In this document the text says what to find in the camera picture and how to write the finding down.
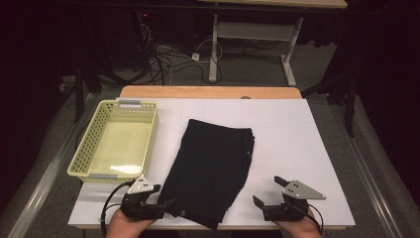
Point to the white power adapter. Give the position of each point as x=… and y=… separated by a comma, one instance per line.
x=195, y=56

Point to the white frame wooden desk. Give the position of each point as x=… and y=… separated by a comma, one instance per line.
x=254, y=31

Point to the person's left hand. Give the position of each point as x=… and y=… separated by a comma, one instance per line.
x=124, y=228

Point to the person's right hand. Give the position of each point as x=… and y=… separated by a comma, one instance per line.
x=303, y=229

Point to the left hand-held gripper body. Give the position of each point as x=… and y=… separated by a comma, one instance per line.
x=140, y=208

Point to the black knit vest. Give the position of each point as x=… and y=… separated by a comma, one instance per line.
x=211, y=165

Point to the yellow perforated plastic basket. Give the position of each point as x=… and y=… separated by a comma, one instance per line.
x=119, y=142

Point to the black metal stand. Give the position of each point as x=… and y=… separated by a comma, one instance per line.
x=350, y=109
x=79, y=99

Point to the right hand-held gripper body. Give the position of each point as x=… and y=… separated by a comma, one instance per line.
x=297, y=193

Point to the aluminium floor rail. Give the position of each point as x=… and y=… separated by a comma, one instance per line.
x=49, y=170
x=376, y=198

